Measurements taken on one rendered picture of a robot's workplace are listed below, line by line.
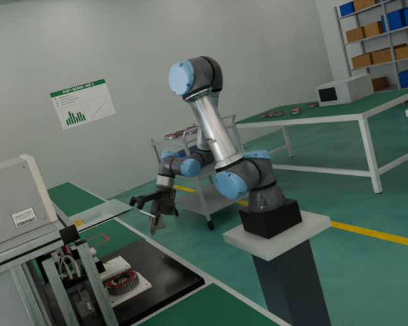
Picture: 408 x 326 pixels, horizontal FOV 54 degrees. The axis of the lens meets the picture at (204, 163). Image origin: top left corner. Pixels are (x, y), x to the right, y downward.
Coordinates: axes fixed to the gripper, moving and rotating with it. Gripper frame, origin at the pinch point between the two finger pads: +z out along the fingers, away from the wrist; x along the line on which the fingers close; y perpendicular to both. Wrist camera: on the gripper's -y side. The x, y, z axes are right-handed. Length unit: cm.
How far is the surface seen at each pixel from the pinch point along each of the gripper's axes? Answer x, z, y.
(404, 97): 83, -132, 245
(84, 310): -28.4, 23.5, -28.6
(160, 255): -9.0, 7.6, 2.2
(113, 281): -22.8, 15.3, -19.1
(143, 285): -30.2, 14.0, -10.6
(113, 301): -30.9, 19.6, -20.2
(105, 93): 509, -142, 66
